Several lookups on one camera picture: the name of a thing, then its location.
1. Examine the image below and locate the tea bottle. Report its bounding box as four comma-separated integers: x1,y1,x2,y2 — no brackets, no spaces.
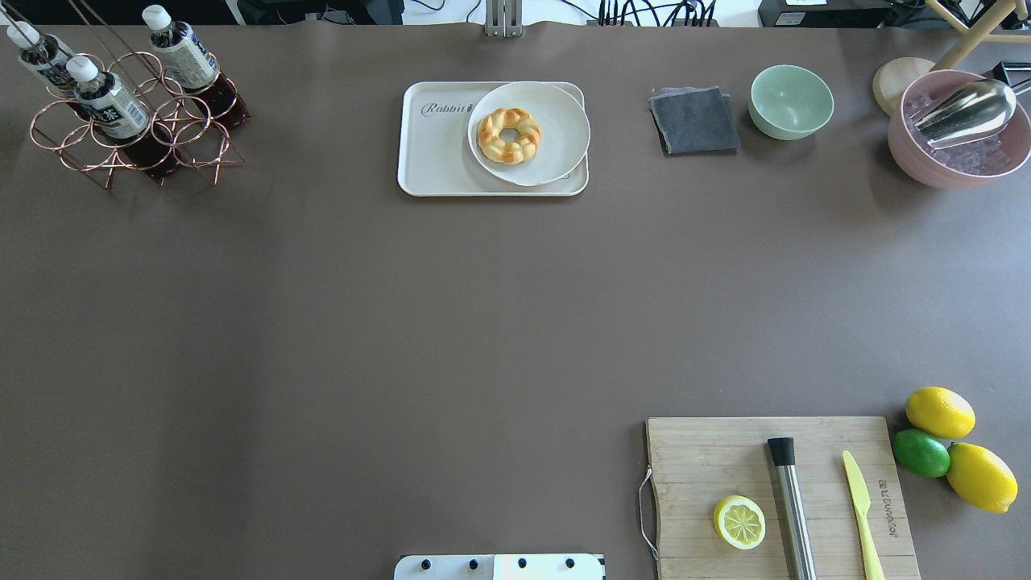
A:
67,56,178,180
6,21,77,102
141,4,248,130

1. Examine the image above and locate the white rectangular tray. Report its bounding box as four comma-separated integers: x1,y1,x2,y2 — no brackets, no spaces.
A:
397,81,589,196

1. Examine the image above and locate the white round plate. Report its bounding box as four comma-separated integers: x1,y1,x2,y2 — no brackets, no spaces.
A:
467,81,590,187

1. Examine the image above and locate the grey folded cloth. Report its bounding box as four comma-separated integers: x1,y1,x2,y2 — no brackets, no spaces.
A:
648,87,740,155

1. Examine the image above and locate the bamboo cutting board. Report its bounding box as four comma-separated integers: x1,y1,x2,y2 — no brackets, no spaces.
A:
647,417,921,579

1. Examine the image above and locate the steel muddler black tip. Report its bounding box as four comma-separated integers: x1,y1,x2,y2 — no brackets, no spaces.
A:
767,437,818,579

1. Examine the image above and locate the half lemon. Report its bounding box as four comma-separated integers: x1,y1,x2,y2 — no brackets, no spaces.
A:
712,494,766,550

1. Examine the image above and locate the mint green bowl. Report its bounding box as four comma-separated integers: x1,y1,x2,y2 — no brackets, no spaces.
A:
749,64,834,142

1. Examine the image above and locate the yellow plastic knife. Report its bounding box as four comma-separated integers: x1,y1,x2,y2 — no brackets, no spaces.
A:
841,450,886,579

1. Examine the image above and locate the green lime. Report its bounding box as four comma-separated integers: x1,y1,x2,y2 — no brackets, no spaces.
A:
892,429,951,479

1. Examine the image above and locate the round wooden stand base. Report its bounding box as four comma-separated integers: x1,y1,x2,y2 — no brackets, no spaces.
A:
872,56,935,115

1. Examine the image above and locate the upper whole lemon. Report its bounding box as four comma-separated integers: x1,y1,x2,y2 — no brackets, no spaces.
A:
905,386,976,440

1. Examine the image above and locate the whole lemon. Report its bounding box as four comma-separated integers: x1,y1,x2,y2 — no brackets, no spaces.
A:
946,443,1019,514
905,386,976,440

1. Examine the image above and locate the pink ice bowl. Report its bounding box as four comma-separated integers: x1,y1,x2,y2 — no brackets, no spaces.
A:
888,69,1030,189

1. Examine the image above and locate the lower whole lemon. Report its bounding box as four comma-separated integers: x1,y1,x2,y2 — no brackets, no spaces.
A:
946,443,1019,514

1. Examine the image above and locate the metal ice scoop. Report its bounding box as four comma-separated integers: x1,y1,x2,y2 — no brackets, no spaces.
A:
914,78,1017,150

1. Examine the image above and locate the wooden cup tree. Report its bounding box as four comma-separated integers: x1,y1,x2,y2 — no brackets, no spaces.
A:
925,0,1030,71

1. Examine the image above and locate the braided ring donut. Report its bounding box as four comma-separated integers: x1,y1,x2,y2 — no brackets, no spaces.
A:
475,107,544,165

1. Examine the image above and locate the grey metal post bracket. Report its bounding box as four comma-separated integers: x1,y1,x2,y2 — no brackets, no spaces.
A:
483,0,524,38

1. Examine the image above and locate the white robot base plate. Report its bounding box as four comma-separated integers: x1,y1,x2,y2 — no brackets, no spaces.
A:
393,552,607,579

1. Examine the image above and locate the copper wire bottle rack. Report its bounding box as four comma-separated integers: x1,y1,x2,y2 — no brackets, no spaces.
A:
5,4,251,190

